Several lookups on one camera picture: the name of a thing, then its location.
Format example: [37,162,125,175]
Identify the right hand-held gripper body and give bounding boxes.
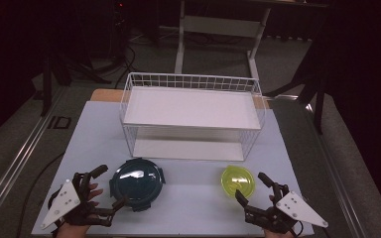
[243,182,329,234]

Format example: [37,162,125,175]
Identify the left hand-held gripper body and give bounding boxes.
[40,172,117,230]

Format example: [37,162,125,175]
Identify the clear container with yellow-green lid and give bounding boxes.
[220,165,256,199]

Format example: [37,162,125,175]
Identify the dark teal round lidded container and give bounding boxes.
[108,157,167,212]

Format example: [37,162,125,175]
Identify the white wire shelf rack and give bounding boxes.
[119,71,267,163]

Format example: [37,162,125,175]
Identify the person's left hand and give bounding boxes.
[55,182,104,238]

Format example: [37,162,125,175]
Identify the person's right hand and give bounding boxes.
[263,193,296,238]

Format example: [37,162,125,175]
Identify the black stand legs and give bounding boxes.
[263,33,332,135]
[41,49,112,117]

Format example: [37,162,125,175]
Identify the black equipment tower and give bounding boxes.
[111,0,131,64]

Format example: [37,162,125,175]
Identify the black floor cable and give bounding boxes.
[15,150,66,238]

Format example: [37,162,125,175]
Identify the silver metal floor rail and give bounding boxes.
[305,102,369,238]
[0,85,68,229]

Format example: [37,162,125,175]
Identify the black cable bundle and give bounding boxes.
[113,45,139,90]

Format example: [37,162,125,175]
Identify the white metal desk frame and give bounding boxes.
[174,0,330,80]

